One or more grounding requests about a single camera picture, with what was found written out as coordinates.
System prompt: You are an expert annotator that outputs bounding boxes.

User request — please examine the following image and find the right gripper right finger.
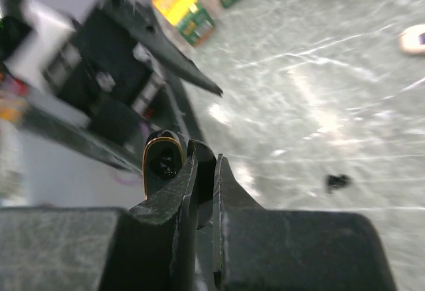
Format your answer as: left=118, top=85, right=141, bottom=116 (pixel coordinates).
left=213, top=155, right=396, bottom=290

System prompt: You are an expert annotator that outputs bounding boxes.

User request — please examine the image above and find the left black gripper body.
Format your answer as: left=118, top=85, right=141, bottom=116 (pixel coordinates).
left=42, top=0, right=165, bottom=145

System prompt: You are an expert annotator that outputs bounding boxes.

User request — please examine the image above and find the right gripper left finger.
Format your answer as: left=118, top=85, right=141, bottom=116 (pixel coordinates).
left=1, top=157, right=198, bottom=290

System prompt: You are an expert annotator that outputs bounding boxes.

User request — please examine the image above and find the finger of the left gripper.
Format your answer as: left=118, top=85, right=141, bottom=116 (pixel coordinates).
left=109, top=0, right=223, bottom=96

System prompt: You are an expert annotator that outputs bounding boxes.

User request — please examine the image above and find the black earbud charging case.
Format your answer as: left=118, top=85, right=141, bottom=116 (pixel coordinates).
left=142, top=130, right=216, bottom=229

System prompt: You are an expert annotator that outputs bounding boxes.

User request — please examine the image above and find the black earbuds pair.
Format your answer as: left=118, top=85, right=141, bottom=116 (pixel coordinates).
left=325, top=174, right=351, bottom=194

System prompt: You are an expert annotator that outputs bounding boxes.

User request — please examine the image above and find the beige earbud charging case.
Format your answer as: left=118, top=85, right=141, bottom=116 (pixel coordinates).
left=398, top=23, right=425, bottom=54

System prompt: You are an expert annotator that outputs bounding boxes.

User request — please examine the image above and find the orange juice box left lower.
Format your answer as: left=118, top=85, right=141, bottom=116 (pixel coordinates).
left=151, top=0, right=215, bottom=47

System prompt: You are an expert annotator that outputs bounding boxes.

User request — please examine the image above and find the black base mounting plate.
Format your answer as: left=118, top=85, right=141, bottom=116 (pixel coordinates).
left=18, top=71, right=204, bottom=173

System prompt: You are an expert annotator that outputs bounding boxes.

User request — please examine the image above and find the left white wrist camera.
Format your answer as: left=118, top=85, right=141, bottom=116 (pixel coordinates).
left=5, top=0, right=78, bottom=91

